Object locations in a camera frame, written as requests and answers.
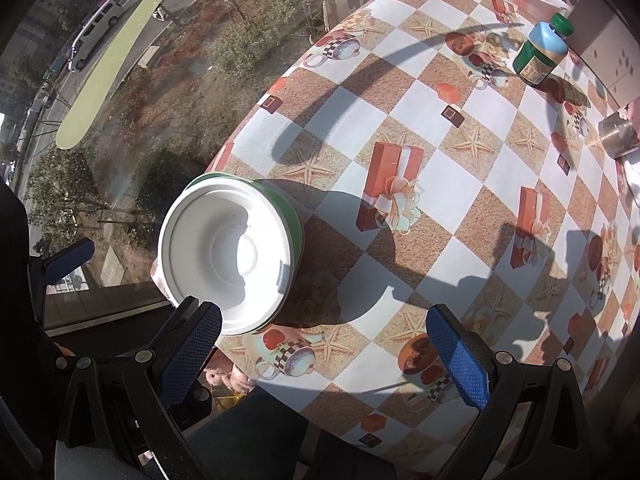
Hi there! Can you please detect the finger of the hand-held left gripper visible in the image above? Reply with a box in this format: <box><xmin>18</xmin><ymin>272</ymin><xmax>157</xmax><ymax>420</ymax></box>
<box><xmin>27</xmin><ymin>237</ymin><xmax>96</xmax><ymax>287</ymax></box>

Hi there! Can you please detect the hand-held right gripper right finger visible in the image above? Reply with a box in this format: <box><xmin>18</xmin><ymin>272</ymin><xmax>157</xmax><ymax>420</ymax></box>
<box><xmin>426</xmin><ymin>304</ymin><xmax>601</xmax><ymax>480</ymax></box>

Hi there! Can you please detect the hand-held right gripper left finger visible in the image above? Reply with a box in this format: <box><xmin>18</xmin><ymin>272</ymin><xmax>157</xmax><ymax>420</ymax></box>
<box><xmin>56</xmin><ymin>295</ymin><xmax>223</xmax><ymax>480</ymax></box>

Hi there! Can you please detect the white bowl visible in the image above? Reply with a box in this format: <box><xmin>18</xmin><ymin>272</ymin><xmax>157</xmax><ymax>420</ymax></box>
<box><xmin>157</xmin><ymin>176</ymin><xmax>292</xmax><ymax>336</ymax></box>

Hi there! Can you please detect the green plate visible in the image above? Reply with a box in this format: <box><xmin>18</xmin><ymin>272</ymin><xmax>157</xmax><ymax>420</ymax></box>
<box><xmin>152</xmin><ymin>172</ymin><xmax>305</xmax><ymax>335</ymax></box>

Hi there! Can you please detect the printed checkered tablecloth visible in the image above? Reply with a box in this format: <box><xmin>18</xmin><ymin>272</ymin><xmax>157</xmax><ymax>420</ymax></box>
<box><xmin>200</xmin><ymin>0</ymin><xmax>640</xmax><ymax>476</ymax></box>

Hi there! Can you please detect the pale yellow window strip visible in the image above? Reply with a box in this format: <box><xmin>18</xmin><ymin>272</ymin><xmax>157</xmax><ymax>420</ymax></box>
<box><xmin>55</xmin><ymin>0</ymin><xmax>191</xmax><ymax>150</ymax></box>

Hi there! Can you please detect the white van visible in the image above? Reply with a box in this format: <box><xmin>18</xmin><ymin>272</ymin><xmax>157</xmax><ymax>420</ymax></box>
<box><xmin>67</xmin><ymin>0</ymin><xmax>126</xmax><ymax>72</ymax></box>

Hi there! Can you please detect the metal cup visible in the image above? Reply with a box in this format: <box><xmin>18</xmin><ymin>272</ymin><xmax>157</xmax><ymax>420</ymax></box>
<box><xmin>597</xmin><ymin>110</ymin><xmax>640</xmax><ymax>158</ymax></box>

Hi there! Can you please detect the green bottle with cap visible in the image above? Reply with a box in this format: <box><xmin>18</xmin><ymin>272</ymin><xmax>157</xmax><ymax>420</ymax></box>
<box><xmin>512</xmin><ymin>12</ymin><xmax>576</xmax><ymax>86</ymax></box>

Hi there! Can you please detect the brown window frame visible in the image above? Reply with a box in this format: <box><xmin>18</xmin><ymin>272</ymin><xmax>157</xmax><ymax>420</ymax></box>
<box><xmin>44</xmin><ymin>282</ymin><xmax>176</xmax><ymax>332</ymax></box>

